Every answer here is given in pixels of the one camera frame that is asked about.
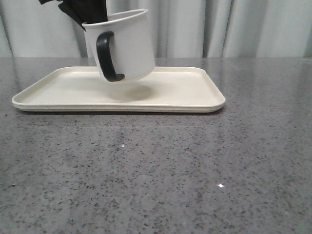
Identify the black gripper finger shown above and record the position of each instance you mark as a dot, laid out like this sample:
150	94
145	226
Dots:
91	11
66	7

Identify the white smiley mug black handle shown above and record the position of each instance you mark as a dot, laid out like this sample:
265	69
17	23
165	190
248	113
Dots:
122	46

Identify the grey pleated curtain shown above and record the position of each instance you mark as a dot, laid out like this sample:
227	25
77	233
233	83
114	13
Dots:
179	28

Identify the cream rectangular plastic tray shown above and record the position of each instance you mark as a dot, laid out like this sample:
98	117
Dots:
82	89

